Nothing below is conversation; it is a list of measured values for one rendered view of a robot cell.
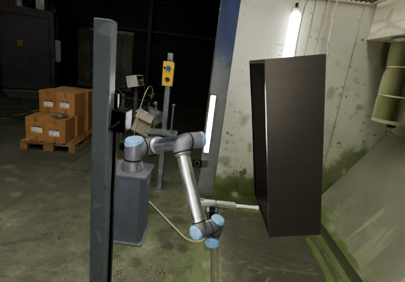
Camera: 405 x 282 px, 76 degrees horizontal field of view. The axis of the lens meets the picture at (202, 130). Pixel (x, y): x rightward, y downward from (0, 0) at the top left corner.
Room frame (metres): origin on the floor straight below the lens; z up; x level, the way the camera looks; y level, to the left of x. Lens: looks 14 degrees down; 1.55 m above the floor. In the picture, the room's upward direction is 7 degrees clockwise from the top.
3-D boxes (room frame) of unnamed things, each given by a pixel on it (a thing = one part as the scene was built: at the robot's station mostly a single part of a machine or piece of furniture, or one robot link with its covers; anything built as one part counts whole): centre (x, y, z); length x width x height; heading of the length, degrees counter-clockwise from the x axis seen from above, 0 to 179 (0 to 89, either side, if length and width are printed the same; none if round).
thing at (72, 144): (4.28, 2.39, 0.07); 1.20 x 0.80 x 0.14; 7
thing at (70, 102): (4.26, 2.25, 0.69); 0.38 x 0.29 x 0.36; 2
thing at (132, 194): (2.02, 0.55, 0.32); 0.31 x 0.31 x 0.64; 0
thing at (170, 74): (2.84, 0.44, 1.42); 0.12 x 0.06 x 0.26; 90
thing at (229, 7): (2.75, -0.12, 1.14); 0.18 x 0.18 x 2.29; 0
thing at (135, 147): (2.02, 0.54, 0.83); 0.17 x 0.15 x 0.18; 132
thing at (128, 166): (2.02, 0.55, 0.69); 0.19 x 0.19 x 0.10
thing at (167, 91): (2.90, 0.44, 0.82); 0.06 x 0.06 x 1.64; 0
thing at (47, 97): (4.28, 2.55, 0.69); 0.38 x 0.29 x 0.36; 1
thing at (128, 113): (0.79, 0.28, 1.35); 0.09 x 0.07 x 0.07; 90
